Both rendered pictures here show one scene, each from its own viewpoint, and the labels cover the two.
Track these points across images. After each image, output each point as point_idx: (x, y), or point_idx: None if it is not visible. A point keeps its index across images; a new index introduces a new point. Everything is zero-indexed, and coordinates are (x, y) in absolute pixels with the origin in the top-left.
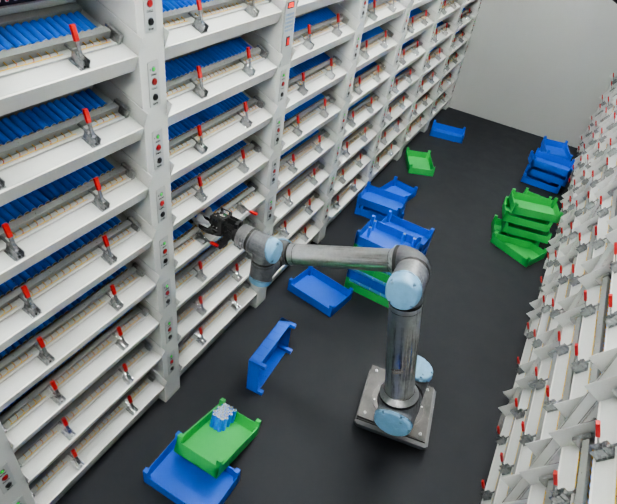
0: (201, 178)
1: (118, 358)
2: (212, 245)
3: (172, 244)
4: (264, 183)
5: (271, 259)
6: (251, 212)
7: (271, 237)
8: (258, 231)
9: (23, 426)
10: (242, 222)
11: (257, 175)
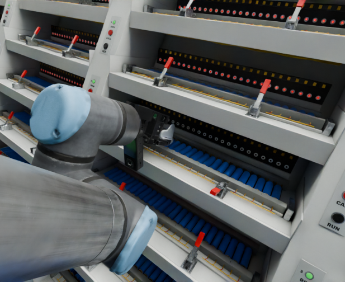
0: (186, 81)
1: (24, 150)
2: (169, 217)
3: (99, 94)
4: (306, 205)
5: (32, 107)
6: (213, 188)
7: (83, 90)
8: (110, 99)
9: None
10: (137, 108)
11: (308, 190)
